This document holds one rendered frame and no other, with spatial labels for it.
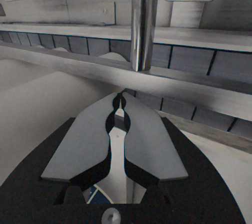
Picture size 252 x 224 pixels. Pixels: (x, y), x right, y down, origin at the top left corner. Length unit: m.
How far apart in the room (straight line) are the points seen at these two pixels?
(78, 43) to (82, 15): 0.07
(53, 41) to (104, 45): 0.11
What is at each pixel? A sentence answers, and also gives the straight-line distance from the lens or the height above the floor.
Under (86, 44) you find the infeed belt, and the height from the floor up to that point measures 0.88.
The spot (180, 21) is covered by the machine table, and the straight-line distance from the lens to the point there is 0.19.
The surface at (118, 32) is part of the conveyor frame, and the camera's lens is 0.17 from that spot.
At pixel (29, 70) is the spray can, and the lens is 0.19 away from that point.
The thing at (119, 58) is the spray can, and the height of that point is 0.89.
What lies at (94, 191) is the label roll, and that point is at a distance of 0.56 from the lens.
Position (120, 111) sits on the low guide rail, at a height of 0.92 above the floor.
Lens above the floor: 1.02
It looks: 47 degrees down
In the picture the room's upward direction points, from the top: 133 degrees counter-clockwise
